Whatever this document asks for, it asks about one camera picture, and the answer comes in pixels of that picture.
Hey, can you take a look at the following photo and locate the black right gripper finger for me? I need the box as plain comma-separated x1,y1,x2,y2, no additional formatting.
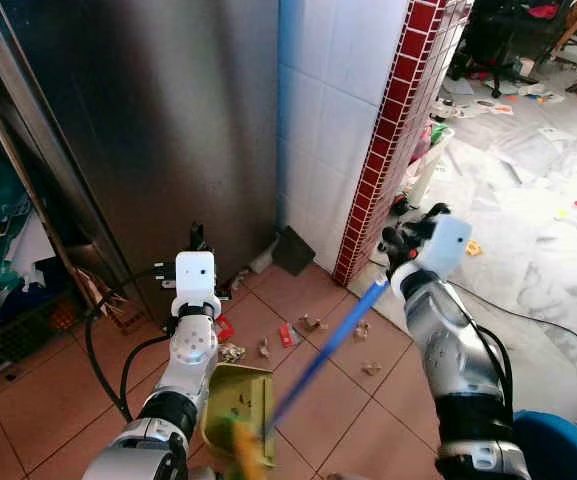
380,226,412,277

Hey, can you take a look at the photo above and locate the blue-handled broom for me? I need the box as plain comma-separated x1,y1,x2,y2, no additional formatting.
228,278,391,480

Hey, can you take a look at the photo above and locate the yellow-green dustpan with red handle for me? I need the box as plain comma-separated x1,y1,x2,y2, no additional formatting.
199,362,277,471

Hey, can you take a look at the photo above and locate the white plastic bin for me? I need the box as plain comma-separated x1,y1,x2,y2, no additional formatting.
404,120,457,211

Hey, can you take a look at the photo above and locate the dark wedge-shaped object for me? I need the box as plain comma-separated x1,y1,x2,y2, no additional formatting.
272,226,317,277

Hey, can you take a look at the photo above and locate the crumpled shiny paper ball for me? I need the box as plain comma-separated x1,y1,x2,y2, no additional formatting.
218,342,247,364

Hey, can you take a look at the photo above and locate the stainless steel fridge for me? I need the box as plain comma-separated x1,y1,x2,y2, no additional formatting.
0,0,282,313

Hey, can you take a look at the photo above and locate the cluttered storage shelf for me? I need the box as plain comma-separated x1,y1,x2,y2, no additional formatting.
0,0,84,376

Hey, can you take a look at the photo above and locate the black office chair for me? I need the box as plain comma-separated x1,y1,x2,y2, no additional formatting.
456,0,531,98

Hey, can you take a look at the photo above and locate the blue plastic bucket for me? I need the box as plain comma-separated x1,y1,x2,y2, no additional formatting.
512,409,577,480

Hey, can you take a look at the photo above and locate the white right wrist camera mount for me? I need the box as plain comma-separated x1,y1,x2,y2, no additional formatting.
412,214,473,282

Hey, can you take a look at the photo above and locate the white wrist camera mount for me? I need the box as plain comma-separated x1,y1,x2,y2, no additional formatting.
412,214,473,282
172,251,222,319

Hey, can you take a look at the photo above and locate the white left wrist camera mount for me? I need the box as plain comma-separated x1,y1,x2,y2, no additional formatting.
172,251,222,319

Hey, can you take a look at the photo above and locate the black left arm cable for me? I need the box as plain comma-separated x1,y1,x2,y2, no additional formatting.
83,268,179,423

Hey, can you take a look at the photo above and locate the black floor cable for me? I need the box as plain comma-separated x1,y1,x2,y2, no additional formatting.
466,288,577,426

